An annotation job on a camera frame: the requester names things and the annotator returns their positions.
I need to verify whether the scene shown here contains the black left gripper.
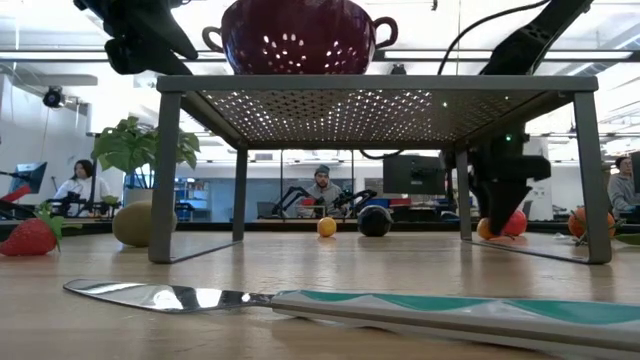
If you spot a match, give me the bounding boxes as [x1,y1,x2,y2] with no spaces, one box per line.
[73,0,200,77]

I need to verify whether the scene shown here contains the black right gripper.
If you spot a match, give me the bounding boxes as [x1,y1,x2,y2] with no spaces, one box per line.
[468,130,552,237]

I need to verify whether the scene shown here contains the round red fruit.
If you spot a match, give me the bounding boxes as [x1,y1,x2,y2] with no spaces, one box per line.
[501,208,529,238]

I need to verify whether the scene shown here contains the orange apricot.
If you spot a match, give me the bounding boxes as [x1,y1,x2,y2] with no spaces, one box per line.
[475,216,499,241]

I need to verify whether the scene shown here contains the orange tangerine with leaves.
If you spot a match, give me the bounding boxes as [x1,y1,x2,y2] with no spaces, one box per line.
[567,206,640,247]

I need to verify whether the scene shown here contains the black plum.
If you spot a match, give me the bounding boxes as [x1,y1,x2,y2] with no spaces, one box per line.
[356,204,394,238]

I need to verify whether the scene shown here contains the brown green kiwi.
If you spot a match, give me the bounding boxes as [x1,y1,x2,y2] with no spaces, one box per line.
[111,200,179,248]

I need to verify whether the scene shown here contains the small yellow red pear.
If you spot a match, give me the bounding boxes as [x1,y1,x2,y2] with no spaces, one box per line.
[316,216,338,239]

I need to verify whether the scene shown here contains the red strawberry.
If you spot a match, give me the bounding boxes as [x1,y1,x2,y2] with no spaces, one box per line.
[0,202,84,258]

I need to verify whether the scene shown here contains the black monitor back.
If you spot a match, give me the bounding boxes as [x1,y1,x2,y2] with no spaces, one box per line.
[382,154,447,196]

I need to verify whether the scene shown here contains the green plant in white pot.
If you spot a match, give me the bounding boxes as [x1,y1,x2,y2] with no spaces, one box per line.
[91,115,201,207]

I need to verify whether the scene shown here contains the person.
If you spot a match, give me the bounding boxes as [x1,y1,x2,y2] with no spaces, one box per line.
[299,164,346,217]
[606,155,640,214]
[53,159,114,204]

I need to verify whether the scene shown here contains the purple plastic colander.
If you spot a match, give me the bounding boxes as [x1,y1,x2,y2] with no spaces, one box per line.
[201,0,400,76]

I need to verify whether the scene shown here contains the grey perforated metal shelf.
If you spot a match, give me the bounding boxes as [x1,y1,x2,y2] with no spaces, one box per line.
[148,74,613,265]

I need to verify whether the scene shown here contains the dark tilted monitor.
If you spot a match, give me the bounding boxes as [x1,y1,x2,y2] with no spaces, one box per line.
[8,161,49,195]

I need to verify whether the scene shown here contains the black ceiling camera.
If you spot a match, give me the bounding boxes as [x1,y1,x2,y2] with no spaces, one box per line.
[42,87,66,109]

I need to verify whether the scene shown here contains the knife with teal white handle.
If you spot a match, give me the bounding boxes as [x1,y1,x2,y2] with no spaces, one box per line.
[62,278,640,357]

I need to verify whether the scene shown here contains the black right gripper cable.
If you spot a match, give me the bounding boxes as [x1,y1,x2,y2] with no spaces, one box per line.
[358,0,551,161]

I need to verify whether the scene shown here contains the black aluminium table frame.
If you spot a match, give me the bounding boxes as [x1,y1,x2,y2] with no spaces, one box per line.
[0,217,640,235]

